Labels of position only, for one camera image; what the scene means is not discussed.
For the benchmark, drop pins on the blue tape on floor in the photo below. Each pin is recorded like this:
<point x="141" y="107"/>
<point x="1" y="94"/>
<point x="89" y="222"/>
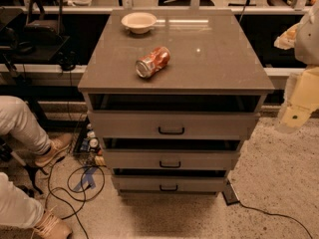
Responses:
<point x="87" y="180"/>

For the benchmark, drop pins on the grey middle drawer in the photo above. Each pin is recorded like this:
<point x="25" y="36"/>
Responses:
<point x="193" y="160"/>

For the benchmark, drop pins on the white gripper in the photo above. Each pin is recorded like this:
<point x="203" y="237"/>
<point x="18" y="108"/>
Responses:
<point x="308" y="44"/>

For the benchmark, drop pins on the tan shoe upper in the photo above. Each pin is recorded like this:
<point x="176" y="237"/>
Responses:
<point x="57" y="145"/>

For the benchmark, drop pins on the black bag with handles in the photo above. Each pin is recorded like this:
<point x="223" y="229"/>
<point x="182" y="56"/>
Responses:
<point x="40" y="28"/>

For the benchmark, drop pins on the crushed red soda can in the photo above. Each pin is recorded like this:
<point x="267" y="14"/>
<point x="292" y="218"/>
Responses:
<point x="151" y="63"/>

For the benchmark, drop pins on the tan shoe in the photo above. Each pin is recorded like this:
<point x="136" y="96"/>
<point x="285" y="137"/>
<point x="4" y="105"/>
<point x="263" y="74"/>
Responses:
<point x="57" y="145"/>
<point x="52" y="227"/>

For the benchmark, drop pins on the person leg white trousers upper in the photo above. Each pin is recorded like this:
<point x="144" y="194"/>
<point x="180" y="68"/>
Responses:
<point x="17" y="119"/>

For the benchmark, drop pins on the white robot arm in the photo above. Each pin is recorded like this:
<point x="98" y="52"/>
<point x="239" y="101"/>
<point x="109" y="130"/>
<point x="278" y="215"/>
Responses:
<point x="303" y="37"/>

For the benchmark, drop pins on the white bowl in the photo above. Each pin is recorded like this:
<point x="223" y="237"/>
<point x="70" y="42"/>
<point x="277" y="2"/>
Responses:
<point x="139" y="22"/>

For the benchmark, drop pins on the person leg white trousers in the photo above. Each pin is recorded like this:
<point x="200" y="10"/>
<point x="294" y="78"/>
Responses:
<point x="17" y="209"/>
<point x="17" y="119"/>

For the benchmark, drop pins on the grey drawer cabinet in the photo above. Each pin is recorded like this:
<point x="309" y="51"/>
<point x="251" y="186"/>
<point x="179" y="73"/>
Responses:
<point x="212" y="68"/>

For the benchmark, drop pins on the grey bottom drawer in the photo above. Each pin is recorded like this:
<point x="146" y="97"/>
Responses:
<point x="168" y="184"/>

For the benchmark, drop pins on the black floor power box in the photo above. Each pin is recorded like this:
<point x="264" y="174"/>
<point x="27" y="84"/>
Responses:
<point x="229" y="194"/>

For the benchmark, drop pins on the person leg white trousers lower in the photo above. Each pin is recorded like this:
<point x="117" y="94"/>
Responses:
<point x="17" y="209"/>

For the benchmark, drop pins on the tan shoe lower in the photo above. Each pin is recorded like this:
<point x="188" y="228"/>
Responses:
<point x="52" y="227"/>

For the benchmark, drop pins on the grey top drawer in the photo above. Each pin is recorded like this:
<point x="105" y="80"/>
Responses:
<point x="176" y="125"/>

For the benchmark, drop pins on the grey drawer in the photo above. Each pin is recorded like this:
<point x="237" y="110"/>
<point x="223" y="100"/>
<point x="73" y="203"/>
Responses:
<point x="193" y="160"/>
<point x="176" y="125"/>
<point x="168" y="184"/>

